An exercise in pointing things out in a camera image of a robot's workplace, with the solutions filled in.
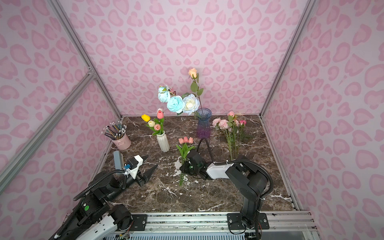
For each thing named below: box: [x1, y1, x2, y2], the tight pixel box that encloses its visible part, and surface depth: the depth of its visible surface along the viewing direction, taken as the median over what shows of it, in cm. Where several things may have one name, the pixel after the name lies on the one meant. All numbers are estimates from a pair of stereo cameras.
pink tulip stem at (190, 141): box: [183, 137, 195, 159], surface depth 104 cm
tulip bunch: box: [141, 108, 165, 136], surface depth 80 cm
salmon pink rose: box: [227, 111, 237, 160], surface depth 106 cm
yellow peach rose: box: [188, 68, 204, 110], surface depth 88 cm
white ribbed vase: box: [156, 130, 170, 153], surface depth 92 cm
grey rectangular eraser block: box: [113, 150, 124, 170], surface depth 93 cm
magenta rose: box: [239, 120, 247, 143], surface depth 112 cm
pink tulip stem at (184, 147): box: [181, 136, 189, 160], surface depth 102 cm
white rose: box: [182, 93, 200, 116], surface depth 67 cm
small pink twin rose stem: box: [212, 117, 232, 160], surface depth 106 cm
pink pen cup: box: [111, 132, 131, 151], surface depth 97 cm
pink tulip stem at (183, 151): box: [175, 136, 190, 186], surface depth 102 cm
